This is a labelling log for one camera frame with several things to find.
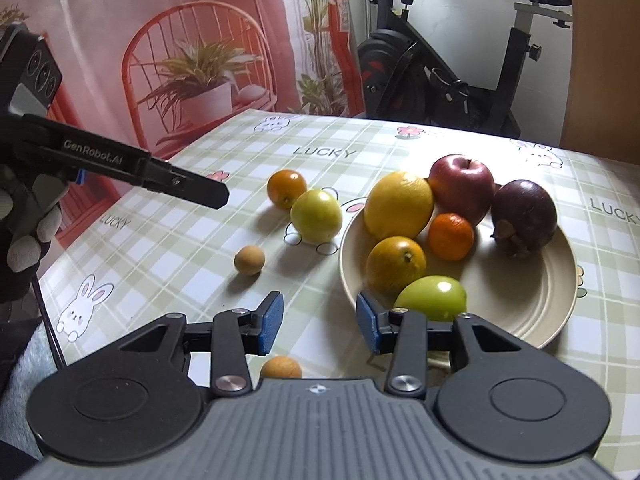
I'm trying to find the brown longan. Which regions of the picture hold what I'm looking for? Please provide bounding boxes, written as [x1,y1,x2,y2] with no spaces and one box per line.
[260,356,303,380]
[234,245,266,276]

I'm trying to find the small tangerine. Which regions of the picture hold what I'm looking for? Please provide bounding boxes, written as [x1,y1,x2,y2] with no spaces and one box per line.
[428,213,475,262]

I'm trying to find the person's left hand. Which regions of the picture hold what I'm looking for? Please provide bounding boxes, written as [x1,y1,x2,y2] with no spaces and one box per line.
[0,162,63,303]

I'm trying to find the beige plate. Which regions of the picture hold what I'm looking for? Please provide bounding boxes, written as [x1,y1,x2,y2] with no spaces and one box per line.
[339,180,578,351]

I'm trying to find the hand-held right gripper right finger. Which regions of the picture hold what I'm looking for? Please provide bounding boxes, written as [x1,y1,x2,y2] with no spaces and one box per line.
[356,290,523,395]

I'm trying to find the grey fuzzy cloth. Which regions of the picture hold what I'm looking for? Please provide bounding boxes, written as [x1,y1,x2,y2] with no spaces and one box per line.
[0,320,61,461]

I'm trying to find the green plaid bunny tablecloth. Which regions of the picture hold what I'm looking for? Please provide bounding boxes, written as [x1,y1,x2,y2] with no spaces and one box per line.
[37,109,640,480]

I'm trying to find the brown wooden board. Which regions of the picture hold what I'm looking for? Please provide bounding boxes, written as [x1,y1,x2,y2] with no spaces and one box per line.
[560,0,640,158]

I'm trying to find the yellow lemon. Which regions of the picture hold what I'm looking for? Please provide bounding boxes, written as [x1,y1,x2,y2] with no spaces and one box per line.
[363,170,435,241]

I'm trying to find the round orange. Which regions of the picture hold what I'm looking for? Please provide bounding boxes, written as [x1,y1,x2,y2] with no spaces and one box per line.
[366,236,427,297]
[266,169,308,211]

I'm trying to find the red apple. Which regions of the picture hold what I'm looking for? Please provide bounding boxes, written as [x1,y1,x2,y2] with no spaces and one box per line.
[428,154,497,227]

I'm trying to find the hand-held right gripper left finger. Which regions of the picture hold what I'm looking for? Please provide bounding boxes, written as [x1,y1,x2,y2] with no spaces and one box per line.
[117,290,285,395]

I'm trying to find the black exercise bike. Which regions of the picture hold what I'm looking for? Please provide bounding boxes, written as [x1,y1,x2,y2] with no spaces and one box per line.
[345,0,573,136]

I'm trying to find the dark purple mangosteen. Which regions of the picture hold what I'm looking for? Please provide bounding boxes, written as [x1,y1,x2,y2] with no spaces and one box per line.
[491,179,558,259]

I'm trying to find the green apple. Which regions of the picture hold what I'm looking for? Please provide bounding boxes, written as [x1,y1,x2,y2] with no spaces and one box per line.
[290,188,344,244]
[394,275,467,322]

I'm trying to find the red printed backdrop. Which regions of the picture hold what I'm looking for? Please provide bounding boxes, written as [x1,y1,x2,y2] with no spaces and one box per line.
[0,0,366,271]

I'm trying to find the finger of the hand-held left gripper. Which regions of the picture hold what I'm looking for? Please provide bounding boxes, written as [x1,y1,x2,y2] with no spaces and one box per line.
[144,152,231,210]

